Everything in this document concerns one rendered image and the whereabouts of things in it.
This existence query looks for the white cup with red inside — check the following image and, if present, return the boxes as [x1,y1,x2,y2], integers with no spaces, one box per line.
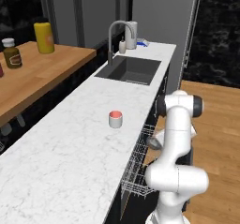
[108,110,124,129]

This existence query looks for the grey fridge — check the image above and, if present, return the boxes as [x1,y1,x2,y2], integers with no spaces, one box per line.
[130,0,203,90]

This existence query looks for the black cupboard run under counter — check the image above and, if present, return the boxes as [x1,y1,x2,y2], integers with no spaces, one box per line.
[145,63,172,127]

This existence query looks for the yellow bottle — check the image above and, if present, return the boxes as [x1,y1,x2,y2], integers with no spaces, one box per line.
[33,22,55,55]

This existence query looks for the brown jar with white lid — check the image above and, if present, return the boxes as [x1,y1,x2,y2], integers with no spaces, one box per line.
[1,37,23,69]

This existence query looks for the grey curved tap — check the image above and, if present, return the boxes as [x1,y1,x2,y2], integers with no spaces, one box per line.
[107,20,136,67]

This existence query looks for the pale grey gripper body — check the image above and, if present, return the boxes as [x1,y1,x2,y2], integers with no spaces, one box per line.
[146,127,166,151]

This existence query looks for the blue and white sponge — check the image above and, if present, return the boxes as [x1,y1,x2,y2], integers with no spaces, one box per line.
[136,37,150,48]

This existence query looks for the grey tall cupboards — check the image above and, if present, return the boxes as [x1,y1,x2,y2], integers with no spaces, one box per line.
[37,0,133,49]

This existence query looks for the long grey fridge handle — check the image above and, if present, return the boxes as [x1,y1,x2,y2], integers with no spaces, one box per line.
[177,0,203,89]

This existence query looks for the dark grey sink basin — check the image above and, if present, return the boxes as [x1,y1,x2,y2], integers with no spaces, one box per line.
[94,54,162,86]

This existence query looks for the white soap dispenser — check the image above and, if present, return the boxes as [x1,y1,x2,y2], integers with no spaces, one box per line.
[118,36,128,55]

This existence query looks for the pale grey stool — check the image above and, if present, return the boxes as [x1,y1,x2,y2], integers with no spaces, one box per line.
[16,112,26,128]
[0,122,13,138]

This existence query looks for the white jug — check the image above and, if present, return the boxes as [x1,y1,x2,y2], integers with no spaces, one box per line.
[125,21,139,51]

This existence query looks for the white wire dishwasher rack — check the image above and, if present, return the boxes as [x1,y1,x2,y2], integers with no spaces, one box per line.
[120,124,161,200]

